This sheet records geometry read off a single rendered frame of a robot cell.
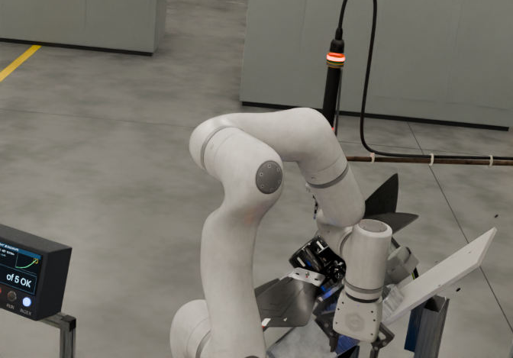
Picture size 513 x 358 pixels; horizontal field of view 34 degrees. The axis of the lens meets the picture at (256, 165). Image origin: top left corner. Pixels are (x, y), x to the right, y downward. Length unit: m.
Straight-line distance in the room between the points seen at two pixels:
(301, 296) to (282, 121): 0.80
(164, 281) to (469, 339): 1.66
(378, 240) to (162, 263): 3.18
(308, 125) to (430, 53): 6.34
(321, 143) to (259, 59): 6.20
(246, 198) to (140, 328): 2.87
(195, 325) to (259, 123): 0.41
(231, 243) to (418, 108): 6.53
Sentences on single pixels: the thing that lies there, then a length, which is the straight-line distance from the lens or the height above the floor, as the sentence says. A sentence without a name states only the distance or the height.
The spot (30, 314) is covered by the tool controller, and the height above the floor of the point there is 1.09.
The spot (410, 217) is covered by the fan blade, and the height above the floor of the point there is 1.42.
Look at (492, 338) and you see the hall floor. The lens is 4.63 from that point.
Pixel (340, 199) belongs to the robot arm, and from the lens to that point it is 1.64.
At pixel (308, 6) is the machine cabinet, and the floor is 1.00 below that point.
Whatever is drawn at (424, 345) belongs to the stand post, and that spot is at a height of 1.03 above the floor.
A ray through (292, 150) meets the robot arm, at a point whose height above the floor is 1.76.
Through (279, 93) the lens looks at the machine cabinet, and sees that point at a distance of 7.81.
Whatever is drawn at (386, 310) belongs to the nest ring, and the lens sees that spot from 2.31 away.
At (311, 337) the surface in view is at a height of 1.03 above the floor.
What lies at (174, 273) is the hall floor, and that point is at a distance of 4.75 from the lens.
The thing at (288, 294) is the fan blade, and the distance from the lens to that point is 2.23.
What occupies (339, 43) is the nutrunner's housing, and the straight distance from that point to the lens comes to 2.08.
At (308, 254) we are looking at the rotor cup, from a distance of 2.34.
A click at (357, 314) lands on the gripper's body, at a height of 1.35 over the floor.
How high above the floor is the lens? 2.27
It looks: 21 degrees down
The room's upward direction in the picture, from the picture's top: 6 degrees clockwise
